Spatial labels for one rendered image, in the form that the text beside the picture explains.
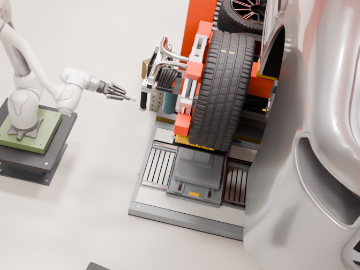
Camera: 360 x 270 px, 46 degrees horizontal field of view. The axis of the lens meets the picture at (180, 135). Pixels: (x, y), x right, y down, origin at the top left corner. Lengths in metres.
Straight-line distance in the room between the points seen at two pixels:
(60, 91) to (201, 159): 1.04
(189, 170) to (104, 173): 0.61
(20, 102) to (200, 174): 1.21
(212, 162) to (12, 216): 1.34
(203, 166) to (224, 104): 0.81
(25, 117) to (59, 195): 0.59
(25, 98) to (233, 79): 1.24
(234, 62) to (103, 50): 2.00
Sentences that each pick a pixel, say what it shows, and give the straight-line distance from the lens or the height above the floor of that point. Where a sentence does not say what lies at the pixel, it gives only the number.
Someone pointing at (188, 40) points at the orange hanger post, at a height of 0.85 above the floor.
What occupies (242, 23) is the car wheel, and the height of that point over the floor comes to 0.50.
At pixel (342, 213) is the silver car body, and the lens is 1.44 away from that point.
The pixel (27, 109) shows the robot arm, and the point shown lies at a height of 0.57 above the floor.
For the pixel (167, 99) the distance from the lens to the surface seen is 2.67.
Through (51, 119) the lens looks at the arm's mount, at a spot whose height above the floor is 0.35.
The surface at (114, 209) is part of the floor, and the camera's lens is 2.88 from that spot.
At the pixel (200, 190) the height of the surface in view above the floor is 0.15.
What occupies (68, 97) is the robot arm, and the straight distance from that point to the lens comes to 2.38.
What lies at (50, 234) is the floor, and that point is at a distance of 2.82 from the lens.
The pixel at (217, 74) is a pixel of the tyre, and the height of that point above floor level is 1.12.
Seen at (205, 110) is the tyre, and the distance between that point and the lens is 2.15.
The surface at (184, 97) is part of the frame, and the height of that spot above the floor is 0.98.
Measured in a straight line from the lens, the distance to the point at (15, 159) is 2.79.
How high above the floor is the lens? 2.49
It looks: 49 degrees down
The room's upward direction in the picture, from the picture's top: 12 degrees clockwise
